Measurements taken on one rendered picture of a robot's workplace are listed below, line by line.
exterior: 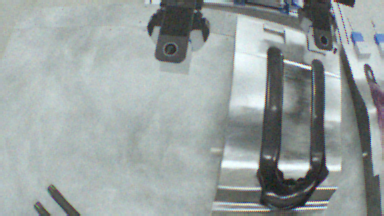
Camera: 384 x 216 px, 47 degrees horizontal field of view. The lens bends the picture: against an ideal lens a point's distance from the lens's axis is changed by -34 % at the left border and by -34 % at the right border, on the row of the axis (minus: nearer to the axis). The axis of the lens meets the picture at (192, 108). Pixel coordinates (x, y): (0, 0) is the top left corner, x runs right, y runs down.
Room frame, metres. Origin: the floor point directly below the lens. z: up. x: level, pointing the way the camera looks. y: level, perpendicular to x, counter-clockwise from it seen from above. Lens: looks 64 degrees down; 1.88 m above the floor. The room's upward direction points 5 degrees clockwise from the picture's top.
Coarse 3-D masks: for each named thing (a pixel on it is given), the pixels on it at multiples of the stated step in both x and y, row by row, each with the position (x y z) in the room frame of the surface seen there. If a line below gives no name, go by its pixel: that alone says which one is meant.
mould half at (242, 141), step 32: (256, 32) 0.65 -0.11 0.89; (288, 32) 0.67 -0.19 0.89; (256, 64) 0.57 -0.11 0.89; (288, 64) 0.59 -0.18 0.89; (256, 96) 0.51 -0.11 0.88; (288, 96) 0.52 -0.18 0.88; (256, 128) 0.44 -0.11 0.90; (288, 128) 0.44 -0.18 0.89; (224, 160) 0.36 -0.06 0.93; (256, 160) 0.37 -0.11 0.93; (288, 160) 0.37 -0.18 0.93; (224, 192) 0.31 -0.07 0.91; (256, 192) 0.31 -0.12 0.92; (320, 192) 0.30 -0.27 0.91
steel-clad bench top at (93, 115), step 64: (0, 64) 0.60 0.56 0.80; (64, 64) 0.60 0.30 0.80; (128, 64) 0.60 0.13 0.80; (192, 64) 0.60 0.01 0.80; (0, 128) 0.41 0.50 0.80; (64, 128) 0.44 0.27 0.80; (128, 128) 0.46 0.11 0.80; (192, 128) 0.47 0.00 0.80; (0, 192) 0.22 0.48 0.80; (64, 192) 0.28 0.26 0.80; (128, 192) 0.32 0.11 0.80; (192, 192) 0.34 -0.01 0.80
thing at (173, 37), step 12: (168, 0) 0.54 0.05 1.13; (192, 0) 0.54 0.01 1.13; (168, 12) 0.52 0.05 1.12; (180, 12) 0.52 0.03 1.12; (192, 12) 0.52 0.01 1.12; (168, 24) 0.50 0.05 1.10; (180, 24) 0.50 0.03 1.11; (168, 36) 0.49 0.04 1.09; (180, 36) 0.49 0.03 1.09; (156, 48) 0.47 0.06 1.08; (168, 48) 0.47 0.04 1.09; (180, 48) 0.47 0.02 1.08; (168, 60) 0.45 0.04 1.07; (180, 60) 0.46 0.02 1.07
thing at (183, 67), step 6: (186, 54) 0.53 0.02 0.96; (186, 60) 0.52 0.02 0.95; (162, 66) 0.53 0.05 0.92; (168, 66) 0.52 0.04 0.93; (174, 66) 0.52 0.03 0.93; (180, 66) 0.52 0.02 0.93; (186, 66) 0.52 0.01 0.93; (174, 72) 0.52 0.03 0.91; (180, 72) 0.52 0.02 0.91; (186, 72) 0.52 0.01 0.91
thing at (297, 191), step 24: (312, 72) 0.58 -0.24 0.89; (312, 96) 0.52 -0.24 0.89; (264, 120) 0.46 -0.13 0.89; (312, 120) 0.47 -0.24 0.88; (264, 144) 0.40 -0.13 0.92; (312, 144) 0.41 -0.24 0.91; (264, 168) 0.36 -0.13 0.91; (312, 168) 0.34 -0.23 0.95; (264, 192) 0.32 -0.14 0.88; (288, 192) 0.31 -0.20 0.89; (312, 192) 0.30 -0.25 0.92
